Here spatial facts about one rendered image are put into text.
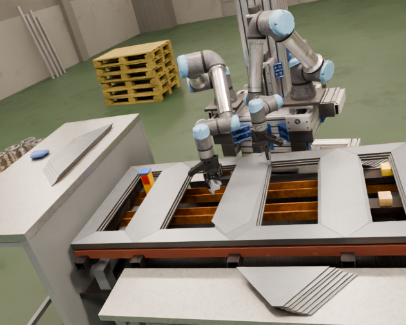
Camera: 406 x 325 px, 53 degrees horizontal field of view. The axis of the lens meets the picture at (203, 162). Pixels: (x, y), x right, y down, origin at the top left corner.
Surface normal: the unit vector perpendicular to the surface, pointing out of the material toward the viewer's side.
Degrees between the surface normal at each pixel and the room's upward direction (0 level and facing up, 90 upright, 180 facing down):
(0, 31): 90
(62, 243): 90
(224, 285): 0
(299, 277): 0
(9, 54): 90
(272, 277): 0
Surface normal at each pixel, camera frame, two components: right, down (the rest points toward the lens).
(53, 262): 0.95, -0.08
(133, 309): -0.22, -0.87
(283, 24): 0.48, 0.19
